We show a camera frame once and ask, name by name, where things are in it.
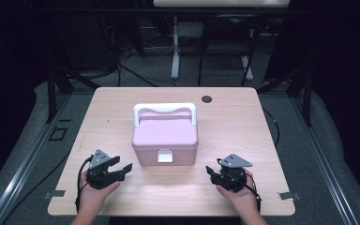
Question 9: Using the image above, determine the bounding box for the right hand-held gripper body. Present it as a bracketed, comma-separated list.
[211, 153, 253, 193]

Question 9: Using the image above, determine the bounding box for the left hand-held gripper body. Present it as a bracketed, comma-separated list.
[85, 149, 126, 190]

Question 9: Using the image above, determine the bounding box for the pink lidded storage box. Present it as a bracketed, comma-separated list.
[131, 102, 200, 167]

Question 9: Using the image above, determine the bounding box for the person's left hand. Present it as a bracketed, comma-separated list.
[79, 171, 122, 214]

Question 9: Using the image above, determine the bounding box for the person's right hand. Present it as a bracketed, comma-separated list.
[216, 168, 261, 218]

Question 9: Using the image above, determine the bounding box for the grey tape piece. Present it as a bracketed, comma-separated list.
[277, 191, 302, 202]
[42, 189, 67, 201]

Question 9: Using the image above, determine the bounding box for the black metal stand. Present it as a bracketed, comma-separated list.
[256, 67, 314, 128]
[45, 18, 101, 125]

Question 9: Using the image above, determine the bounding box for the white desk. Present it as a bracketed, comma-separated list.
[153, 0, 291, 82]

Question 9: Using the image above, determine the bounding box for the black chair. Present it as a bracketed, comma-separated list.
[197, 13, 264, 87]

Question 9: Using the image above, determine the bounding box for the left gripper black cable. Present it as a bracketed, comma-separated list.
[74, 156, 94, 214]

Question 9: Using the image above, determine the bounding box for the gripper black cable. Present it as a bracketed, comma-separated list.
[231, 173, 263, 214]
[74, 156, 94, 214]

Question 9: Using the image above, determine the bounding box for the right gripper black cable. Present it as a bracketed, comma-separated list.
[231, 173, 263, 214]

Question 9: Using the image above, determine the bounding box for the thin black floor cable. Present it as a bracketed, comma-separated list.
[0, 149, 73, 225]

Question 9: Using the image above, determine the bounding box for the black cable beside table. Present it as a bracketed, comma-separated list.
[262, 107, 281, 148]

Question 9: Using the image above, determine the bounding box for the aluminium floor rail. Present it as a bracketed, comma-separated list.
[0, 93, 73, 225]
[292, 96, 360, 225]

